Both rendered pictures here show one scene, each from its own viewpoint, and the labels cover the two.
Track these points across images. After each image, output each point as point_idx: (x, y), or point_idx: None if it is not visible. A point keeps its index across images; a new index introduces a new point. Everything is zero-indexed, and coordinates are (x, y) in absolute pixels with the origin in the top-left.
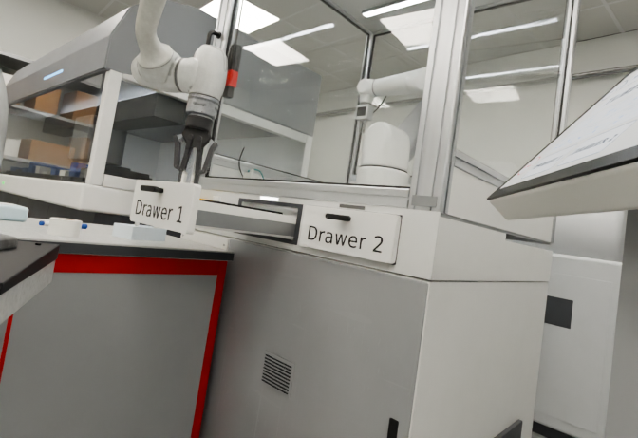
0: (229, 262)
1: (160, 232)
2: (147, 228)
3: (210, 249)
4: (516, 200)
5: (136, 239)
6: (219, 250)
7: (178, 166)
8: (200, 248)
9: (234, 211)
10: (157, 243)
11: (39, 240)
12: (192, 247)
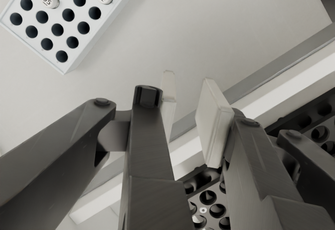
0: None
1: None
2: (92, 38)
3: (266, 48)
4: None
5: (83, 58)
6: (293, 39)
7: (116, 148)
8: (242, 56)
9: None
10: (136, 79)
11: None
12: (220, 60)
